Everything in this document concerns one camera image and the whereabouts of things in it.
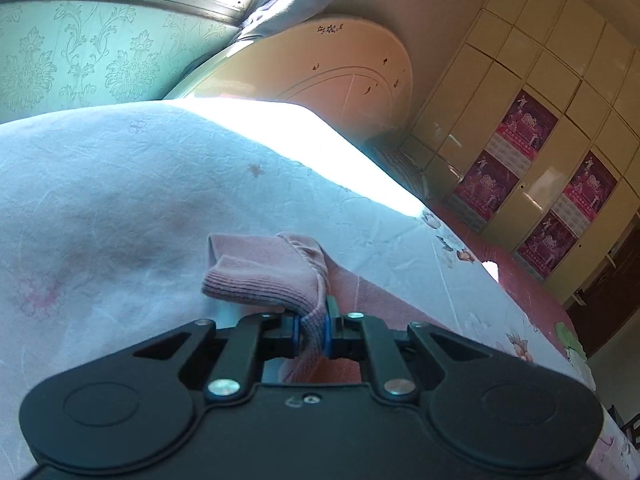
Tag cream wardrobe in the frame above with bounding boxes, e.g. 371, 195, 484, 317
400, 0, 640, 306

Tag cream bed headboard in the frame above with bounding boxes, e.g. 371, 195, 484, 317
165, 17, 416, 146

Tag pink wall calendar poster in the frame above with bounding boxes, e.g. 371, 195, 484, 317
452, 149, 521, 221
487, 89, 559, 168
562, 150, 618, 223
515, 210, 579, 281

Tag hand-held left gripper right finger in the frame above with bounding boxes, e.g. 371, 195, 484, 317
322, 297, 495, 404

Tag white floral blanket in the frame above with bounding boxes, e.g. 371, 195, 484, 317
0, 97, 640, 480

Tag dark brown wooden door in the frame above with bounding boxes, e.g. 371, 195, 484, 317
565, 240, 640, 361

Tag pink knit garment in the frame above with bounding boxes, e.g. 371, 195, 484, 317
201, 231, 451, 386

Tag pink checked bed sheet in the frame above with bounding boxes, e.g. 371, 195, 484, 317
425, 200, 573, 326

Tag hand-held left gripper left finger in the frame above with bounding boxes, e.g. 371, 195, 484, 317
132, 310, 303, 403

